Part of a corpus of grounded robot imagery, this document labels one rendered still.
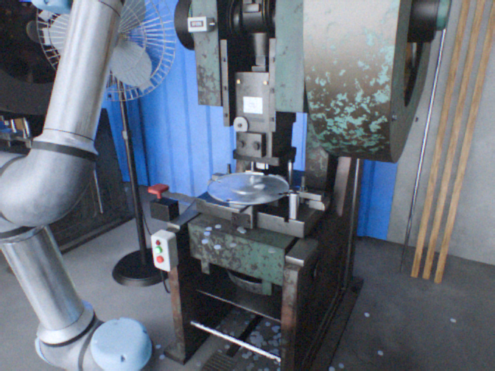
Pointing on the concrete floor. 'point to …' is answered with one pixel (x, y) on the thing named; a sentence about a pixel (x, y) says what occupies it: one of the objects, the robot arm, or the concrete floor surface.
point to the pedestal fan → (130, 59)
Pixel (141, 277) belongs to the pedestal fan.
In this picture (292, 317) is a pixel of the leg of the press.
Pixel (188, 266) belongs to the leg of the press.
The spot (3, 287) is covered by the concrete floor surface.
